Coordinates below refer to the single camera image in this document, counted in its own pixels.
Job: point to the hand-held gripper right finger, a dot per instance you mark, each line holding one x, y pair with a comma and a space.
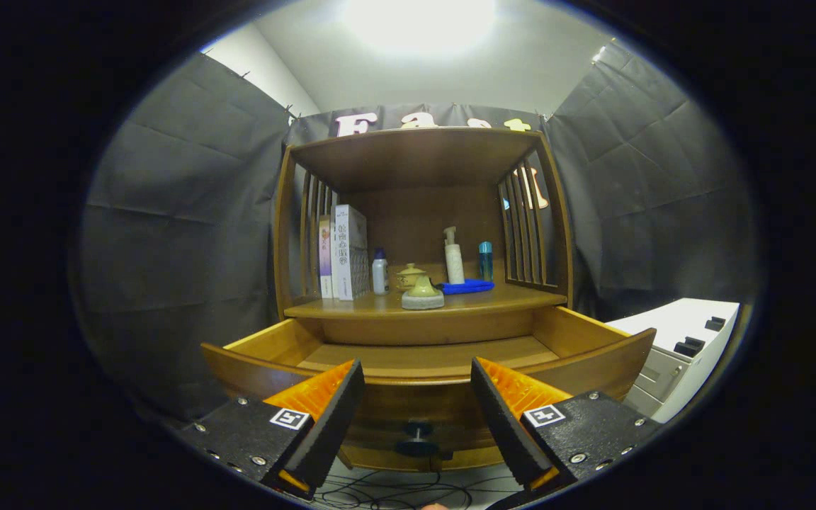
507, 432

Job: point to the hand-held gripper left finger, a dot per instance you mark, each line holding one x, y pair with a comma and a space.
333, 425

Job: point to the wooden drawer with black knob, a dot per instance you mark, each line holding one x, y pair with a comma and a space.
415, 354

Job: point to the wooden countertop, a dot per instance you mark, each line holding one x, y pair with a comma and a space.
493, 301

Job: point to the white plastic drawer unit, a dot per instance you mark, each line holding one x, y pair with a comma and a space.
670, 322

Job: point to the wooden cabinet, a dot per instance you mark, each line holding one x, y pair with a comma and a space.
415, 156

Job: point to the blue folded cloth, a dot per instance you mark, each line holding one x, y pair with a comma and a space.
468, 286

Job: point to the white bottle with blue cap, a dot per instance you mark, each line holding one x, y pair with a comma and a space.
380, 276

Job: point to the thin purple book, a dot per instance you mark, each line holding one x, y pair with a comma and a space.
325, 255

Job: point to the blue bottle with teal cap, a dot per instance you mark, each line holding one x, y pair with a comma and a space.
485, 262

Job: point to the yellow lidded teacup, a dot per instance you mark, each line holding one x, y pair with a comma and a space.
410, 271

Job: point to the white pump bottle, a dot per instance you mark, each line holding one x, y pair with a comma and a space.
454, 265

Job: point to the large white book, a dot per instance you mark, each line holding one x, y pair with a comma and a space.
350, 248

